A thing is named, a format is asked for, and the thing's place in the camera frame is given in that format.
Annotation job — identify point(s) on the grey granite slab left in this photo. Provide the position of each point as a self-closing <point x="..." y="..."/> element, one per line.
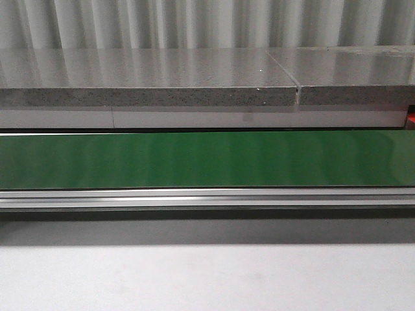
<point x="143" y="78"/>

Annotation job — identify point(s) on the grey granite slab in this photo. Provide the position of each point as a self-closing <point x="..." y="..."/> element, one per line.
<point x="143" y="78"/>
<point x="350" y="75"/>

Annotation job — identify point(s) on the green conveyor belt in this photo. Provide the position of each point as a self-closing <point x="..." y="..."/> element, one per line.
<point x="208" y="159"/>

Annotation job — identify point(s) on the grey granite slab right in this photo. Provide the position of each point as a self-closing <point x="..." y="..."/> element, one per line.
<point x="350" y="75"/>

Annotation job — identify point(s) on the white curtain backdrop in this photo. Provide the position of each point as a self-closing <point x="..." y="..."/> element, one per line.
<point x="199" y="24"/>

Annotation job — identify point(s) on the aluminium conveyor frame rail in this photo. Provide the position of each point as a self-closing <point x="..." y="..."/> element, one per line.
<point x="211" y="198"/>

